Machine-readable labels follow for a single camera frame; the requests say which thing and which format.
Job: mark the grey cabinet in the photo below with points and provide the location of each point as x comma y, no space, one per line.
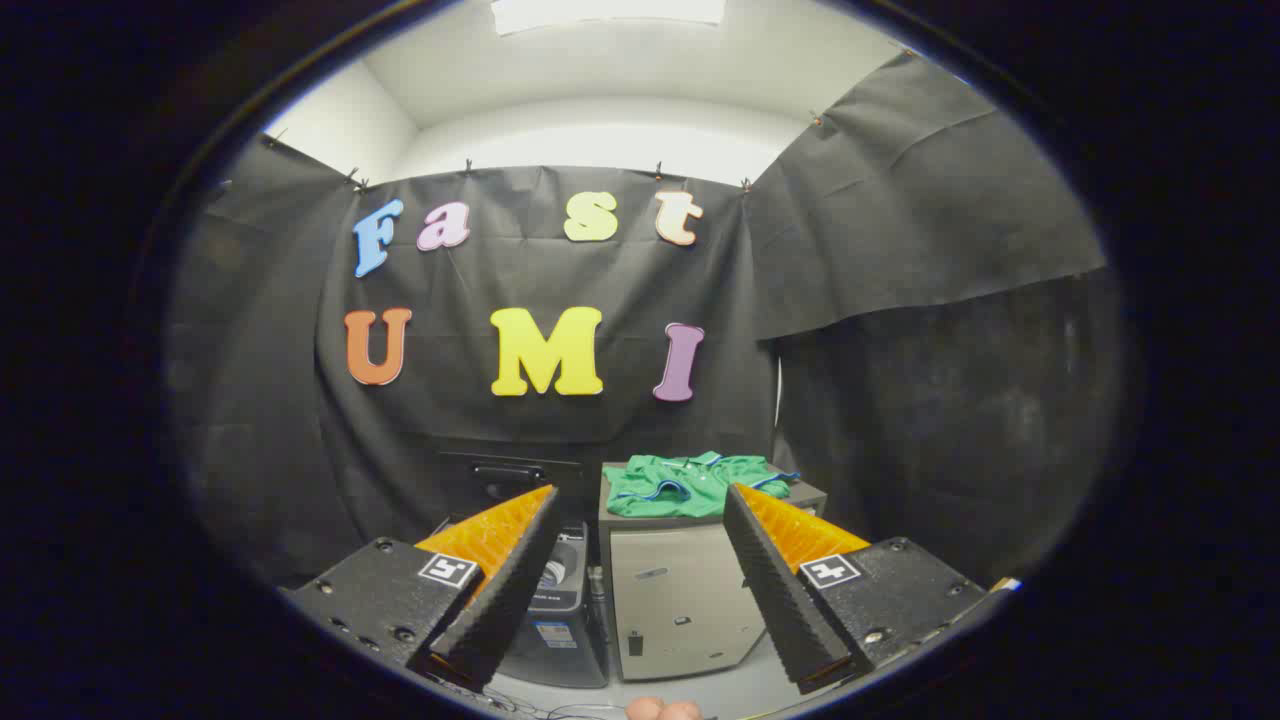
670,600

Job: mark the black backdrop cloth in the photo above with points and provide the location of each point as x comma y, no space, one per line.
600,420

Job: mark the green shirt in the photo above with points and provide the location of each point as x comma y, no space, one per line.
690,485

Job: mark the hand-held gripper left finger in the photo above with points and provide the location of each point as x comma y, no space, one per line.
510,590

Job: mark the dark grey washing machine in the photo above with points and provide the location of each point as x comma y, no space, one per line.
560,640

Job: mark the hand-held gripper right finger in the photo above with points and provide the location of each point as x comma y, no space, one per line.
775,590

